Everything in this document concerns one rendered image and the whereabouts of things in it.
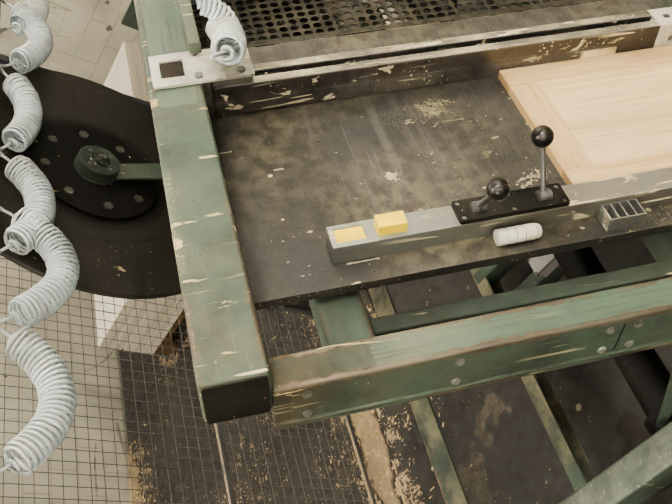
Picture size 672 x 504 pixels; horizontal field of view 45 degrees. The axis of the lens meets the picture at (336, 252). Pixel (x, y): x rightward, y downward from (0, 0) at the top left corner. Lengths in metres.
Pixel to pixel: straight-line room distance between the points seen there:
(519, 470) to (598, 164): 1.89
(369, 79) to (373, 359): 0.68
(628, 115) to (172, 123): 0.88
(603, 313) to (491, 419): 2.13
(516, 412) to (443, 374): 2.07
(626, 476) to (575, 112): 0.83
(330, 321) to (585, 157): 0.59
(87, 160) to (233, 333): 1.03
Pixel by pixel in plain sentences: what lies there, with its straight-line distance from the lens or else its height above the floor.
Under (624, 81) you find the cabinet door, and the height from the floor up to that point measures 1.10.
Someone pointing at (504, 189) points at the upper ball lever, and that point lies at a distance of 1.29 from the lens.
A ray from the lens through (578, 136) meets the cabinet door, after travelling 1.64.
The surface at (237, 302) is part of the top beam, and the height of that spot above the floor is 1.88.
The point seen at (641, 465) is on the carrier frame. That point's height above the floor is 0.79.
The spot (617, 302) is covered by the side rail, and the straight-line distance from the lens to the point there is 1.32.
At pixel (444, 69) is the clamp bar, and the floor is 1.42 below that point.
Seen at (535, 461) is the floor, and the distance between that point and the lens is 3.23.
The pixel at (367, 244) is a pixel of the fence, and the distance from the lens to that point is 1.34.
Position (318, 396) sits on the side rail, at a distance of 1.20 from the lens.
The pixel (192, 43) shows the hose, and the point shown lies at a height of 1.96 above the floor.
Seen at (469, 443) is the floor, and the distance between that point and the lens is 3.47.
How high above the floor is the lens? 2.42
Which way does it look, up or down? 33 degrees down
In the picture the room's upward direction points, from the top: 76 degrees counter-clockwise
